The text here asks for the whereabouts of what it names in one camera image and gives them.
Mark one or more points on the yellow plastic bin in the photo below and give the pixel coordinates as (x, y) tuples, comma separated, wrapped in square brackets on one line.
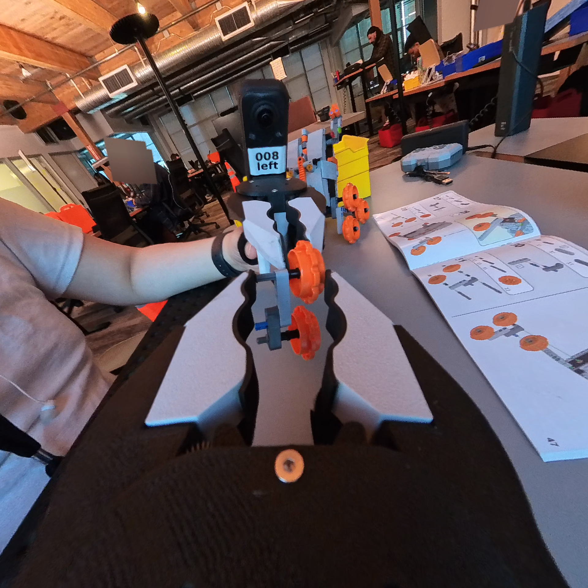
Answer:
[(353, 165)]

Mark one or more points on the grey toy remote controller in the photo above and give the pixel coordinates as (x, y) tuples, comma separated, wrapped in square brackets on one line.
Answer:
[(432, 158)]

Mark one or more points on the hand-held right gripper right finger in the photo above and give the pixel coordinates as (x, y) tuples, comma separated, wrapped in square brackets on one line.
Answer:
[(372, 367)]

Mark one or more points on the person's left forearm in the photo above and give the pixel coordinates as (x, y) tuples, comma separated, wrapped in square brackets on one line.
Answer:
[(147, 271)]

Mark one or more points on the grey orange toy robot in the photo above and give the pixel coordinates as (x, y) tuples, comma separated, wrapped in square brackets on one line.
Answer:
[(321, 174)]

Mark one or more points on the red bags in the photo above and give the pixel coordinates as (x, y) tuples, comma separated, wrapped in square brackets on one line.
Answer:
[(390, 137)]

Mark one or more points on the black office chair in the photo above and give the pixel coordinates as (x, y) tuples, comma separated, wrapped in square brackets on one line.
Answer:
[(115, 216)]

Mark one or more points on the open white instruction booklet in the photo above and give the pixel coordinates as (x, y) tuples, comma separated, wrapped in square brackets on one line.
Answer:
[(505, 367)]

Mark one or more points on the silver air duct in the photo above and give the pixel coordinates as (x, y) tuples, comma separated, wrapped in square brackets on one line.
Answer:
[(183, 50)]

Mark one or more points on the blue storage bin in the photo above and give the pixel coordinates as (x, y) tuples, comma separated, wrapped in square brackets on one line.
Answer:
[(468, 59)]

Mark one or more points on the white air vent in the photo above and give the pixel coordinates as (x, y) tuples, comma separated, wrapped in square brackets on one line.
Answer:
[(234, 22), (118, 80)]

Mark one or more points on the paper notice on window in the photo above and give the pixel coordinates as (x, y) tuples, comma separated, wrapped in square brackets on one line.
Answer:
[(277, 68)]

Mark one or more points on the orange wheel grey beam assembly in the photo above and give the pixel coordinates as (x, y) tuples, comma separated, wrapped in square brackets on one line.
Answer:
[(305, 271)]

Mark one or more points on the orange floor object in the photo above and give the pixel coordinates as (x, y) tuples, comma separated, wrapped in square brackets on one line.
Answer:
[(154, 310)]

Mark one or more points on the black slim computer tower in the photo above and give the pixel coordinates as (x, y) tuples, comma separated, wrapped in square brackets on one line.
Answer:
[(519, 69)]

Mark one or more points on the orange plastic case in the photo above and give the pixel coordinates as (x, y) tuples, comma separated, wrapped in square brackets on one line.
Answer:
[(73, 218)]

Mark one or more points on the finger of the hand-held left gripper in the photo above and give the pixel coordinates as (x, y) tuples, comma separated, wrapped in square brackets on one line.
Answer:
[(312, 218), (262, 234)]

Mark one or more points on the adjacent grey desk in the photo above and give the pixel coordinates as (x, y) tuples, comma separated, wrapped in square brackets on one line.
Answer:
[(542, 138)]

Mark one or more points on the orange traffic cone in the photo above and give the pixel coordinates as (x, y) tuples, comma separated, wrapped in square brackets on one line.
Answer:
[(232, 177)]

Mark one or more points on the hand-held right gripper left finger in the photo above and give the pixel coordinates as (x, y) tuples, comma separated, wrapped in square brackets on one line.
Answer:
[(202, 367)]

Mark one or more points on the person's left hand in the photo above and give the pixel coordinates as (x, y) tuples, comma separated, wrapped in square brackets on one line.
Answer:
[(234, 252)]

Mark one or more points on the black flat power box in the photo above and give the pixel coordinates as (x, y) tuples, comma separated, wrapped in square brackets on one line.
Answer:
[(436, 133)]

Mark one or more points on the white earphone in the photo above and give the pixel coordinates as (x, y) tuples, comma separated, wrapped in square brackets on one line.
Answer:
[(48, 411)]

